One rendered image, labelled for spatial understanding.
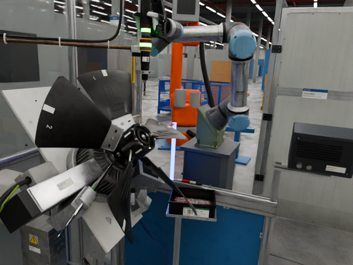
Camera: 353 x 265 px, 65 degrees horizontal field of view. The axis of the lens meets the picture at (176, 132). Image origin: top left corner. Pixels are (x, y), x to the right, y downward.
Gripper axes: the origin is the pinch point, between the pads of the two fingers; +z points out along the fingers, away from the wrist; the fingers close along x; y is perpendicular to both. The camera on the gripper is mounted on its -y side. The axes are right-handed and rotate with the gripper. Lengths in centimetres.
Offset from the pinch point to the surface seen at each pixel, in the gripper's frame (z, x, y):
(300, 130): -34, -60, 42
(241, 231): -39, -40, 101
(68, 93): 27.1, 10.3, 27.2
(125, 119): 2.3, 5.0, 38.8
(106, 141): 16.2, 4.1, 44.1
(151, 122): -23, 6, 45
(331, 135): -33, -72, 43
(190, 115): -365, 95, 106
